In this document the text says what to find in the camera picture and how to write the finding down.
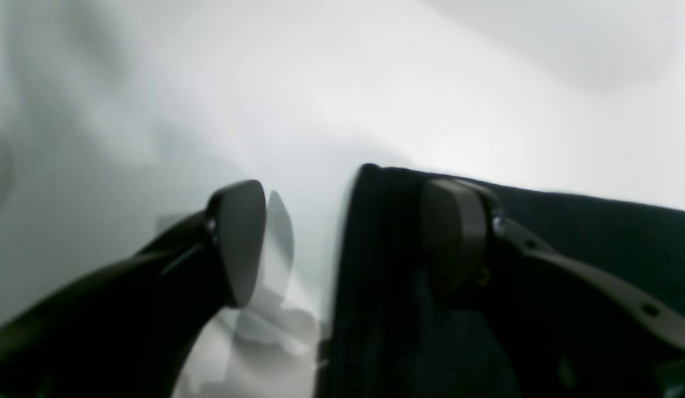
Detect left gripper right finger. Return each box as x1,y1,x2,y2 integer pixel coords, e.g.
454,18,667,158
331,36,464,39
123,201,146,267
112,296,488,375
421,178,685,397

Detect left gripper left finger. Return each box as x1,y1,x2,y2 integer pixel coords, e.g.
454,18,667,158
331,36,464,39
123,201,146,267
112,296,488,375
0,180,266,397

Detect dark navy T-shirt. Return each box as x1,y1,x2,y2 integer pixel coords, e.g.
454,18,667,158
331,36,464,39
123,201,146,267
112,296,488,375
316,164,685,397

